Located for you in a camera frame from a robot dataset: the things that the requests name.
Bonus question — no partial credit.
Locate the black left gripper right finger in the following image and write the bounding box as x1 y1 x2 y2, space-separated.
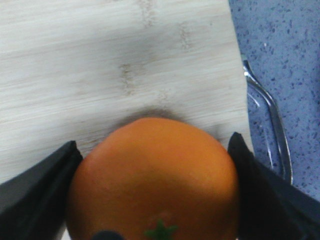
227 132 320 240

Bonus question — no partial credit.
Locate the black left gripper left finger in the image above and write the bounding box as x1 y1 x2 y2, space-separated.
0 141 83 240

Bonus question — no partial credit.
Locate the whole orange fruit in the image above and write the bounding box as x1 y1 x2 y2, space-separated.
66 117 240 240

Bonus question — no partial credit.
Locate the wooden cutting board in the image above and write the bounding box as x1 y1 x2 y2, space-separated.
0 0 255 240

